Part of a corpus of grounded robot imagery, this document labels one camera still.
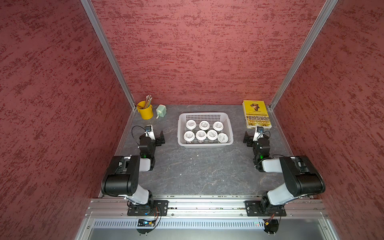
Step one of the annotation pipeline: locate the pencils bunch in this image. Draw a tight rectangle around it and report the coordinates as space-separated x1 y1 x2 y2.
144 95 153 109

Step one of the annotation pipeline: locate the right aluminium corner post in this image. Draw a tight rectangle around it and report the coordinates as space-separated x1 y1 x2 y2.
270 0 338 111

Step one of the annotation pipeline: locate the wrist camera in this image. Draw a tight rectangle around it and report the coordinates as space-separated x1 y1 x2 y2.
145 125 156 140
253 127 265 142

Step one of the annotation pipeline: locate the white perforated plastic basket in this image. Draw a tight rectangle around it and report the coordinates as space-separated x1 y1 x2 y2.
178 112 234 148

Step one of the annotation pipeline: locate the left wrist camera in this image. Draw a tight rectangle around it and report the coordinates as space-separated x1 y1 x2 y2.
145 125 156 140

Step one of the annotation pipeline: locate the yellow book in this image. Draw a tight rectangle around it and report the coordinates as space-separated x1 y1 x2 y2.
243 100 272 130

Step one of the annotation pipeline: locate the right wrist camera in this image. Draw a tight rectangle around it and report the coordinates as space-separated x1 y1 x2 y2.
253 127 265 142

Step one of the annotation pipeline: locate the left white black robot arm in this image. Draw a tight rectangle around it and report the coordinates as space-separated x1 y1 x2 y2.
101 132 166 215

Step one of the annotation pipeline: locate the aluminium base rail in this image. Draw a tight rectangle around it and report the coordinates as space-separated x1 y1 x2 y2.
85 195 330 219

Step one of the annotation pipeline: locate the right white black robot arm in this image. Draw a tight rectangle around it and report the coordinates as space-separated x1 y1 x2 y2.
243 132 326 216

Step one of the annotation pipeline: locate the yellow pencil cup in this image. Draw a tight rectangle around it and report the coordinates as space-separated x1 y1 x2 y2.
137 101 154 120

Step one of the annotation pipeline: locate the yogurt cup green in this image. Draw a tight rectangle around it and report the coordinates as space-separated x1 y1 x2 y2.
217 133 229 144

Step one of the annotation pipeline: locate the left aluminium corner post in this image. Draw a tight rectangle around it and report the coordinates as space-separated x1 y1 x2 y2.
81 0 136 111

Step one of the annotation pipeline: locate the aluminium corner post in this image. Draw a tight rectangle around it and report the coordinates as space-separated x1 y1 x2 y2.
81 0 136 111
270 0 338 111

